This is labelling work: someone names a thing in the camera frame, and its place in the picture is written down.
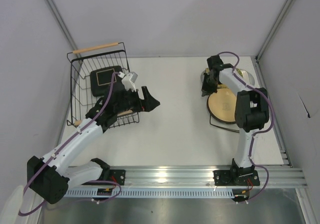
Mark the woven fan-shaped plate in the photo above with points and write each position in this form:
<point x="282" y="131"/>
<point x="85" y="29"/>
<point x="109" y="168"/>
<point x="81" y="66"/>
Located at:
<point x="206" y="71"/>

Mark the black square dish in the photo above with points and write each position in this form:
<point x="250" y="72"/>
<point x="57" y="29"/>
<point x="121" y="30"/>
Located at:
<point x="100" y="79"/>

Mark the dark blue round plate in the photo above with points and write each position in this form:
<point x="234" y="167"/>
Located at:
<point x="222" y="111"/>

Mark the wooden plate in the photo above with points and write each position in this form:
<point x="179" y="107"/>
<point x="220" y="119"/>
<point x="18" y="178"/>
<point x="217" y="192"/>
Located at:
<point x="223" y="94"/>

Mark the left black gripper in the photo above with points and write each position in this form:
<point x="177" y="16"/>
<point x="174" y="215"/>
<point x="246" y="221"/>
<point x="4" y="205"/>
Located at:
<point x="141" y="100"/>

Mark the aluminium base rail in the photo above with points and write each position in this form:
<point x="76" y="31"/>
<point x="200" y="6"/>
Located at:
<point x="202" y="176"/>

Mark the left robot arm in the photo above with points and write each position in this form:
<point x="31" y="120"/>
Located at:
<point x="51" y="176"/>

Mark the white square plate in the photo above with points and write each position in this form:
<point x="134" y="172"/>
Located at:
<point x="224" y="126"/>

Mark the white slotted cable duct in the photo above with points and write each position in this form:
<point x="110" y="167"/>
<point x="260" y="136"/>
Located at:
<point x="206" y="193"/>

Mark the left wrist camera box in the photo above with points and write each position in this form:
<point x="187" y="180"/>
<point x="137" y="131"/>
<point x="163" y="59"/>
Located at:
<point x="128" y="80"/>

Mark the black wire dish rack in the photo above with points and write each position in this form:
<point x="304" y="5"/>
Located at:
<point x="82" y="63"/>

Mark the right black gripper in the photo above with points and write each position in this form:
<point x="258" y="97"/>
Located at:
<point x="207" y="83"/>

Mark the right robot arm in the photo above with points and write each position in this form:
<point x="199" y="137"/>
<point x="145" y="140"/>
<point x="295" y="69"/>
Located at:
<point x="251" y="114"/>

